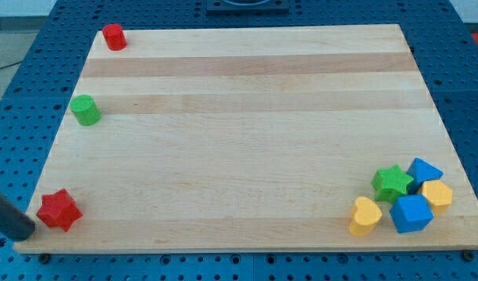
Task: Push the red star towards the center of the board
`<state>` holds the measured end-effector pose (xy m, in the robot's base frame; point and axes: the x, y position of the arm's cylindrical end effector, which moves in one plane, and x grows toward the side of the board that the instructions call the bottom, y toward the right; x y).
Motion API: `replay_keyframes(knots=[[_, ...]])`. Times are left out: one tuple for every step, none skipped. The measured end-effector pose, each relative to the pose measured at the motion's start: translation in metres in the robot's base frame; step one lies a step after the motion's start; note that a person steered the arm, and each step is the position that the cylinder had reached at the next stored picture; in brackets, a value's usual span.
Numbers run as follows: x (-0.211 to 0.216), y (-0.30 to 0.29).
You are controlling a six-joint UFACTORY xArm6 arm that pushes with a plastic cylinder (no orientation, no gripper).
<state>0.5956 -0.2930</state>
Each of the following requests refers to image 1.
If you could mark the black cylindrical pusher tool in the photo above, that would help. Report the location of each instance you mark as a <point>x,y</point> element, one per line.
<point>14,224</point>

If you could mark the red star block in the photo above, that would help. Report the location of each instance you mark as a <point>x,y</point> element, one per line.
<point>59,210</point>

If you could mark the wooden board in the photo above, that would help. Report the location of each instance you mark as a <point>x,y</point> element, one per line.
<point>247,140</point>

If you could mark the green star block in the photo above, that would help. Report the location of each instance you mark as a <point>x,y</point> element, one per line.
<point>390,184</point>

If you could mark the green cylinder block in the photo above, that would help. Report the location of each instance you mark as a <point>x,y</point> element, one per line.
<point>85,110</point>

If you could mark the red cylinder block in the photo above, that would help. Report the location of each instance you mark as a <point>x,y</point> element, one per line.
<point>114,37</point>

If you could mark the yellow heart block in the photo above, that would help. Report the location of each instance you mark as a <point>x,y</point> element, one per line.
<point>365,215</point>

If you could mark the blue cube block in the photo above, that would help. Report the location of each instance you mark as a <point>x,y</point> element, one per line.
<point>411,213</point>

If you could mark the blue triangle block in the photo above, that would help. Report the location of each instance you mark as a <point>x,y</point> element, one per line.
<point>421,171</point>

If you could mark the yellow pentagon block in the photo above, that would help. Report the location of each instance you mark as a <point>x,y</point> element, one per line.
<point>438,196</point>

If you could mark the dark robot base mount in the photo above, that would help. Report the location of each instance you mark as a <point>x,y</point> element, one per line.
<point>216,7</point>

